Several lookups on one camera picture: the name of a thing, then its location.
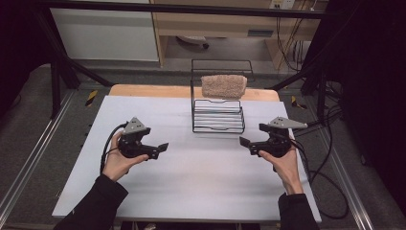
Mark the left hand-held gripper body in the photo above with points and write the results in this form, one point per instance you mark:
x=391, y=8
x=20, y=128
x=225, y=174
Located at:
x=132, y=145

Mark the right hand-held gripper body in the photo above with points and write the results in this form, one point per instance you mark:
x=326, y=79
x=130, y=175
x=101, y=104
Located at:
x=276, y=143

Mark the person's left hand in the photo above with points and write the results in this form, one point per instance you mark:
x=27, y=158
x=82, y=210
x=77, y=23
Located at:
x=118, y=164

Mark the person's right hand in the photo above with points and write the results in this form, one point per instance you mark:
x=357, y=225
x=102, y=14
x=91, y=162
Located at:
x=287, y=171

